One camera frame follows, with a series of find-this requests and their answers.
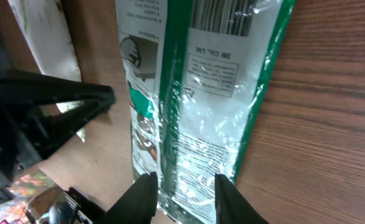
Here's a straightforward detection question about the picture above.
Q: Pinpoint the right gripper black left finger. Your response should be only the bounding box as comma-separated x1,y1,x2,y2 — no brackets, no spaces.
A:
94,172,158,224

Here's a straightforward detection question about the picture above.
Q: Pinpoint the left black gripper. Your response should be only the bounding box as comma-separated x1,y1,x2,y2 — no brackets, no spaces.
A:
0,41,115,204

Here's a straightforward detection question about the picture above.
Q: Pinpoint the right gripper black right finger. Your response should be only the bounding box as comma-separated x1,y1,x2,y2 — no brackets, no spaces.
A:
214,174,268,224

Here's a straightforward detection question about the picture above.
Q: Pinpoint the white printed tube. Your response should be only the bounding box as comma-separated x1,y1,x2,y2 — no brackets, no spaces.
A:
7,0,87,143

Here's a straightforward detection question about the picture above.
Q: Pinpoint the green white wipes packet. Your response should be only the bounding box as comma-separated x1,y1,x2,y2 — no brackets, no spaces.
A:
115,0,295,223

